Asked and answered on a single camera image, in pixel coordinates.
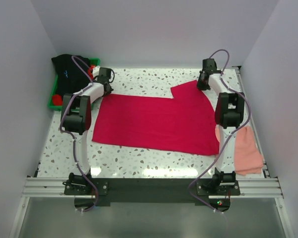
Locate magenta t shirt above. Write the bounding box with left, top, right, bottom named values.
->
left=92, top=81, right=220, bottom=156

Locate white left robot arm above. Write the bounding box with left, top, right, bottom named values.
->
left=60, top=66, right=115, bottom=176

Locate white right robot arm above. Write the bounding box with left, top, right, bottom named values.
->
left=197, top=58, right=245, bottom=195

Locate green plastic bin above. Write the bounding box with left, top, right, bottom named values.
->
left=48, top=58, right=100, bottom=112

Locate black t shirt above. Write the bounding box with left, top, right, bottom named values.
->
left=51, top=54, right=90, bottom=97

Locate red t shirt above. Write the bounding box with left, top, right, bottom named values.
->
left=52, top=65, right=96, bottom=107

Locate folded peach t shirt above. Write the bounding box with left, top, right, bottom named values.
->
left=215, top=125, right=265, bottom=176

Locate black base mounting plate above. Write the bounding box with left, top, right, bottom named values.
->
left=63, top=175, right=241, bottom=210

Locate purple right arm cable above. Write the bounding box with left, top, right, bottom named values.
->
left=187, top=49, right=253, bottom=211

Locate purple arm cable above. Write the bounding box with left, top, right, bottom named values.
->
left=187, top=49, right=253, bottom=211
left=59, top=56, right=100, bottom=213

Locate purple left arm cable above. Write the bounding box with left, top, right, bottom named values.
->
left=59, top=56, right=100, bottom=213

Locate aluminium table frame rail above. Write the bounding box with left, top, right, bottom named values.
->
left=232, top=65, right=295, bottom=238

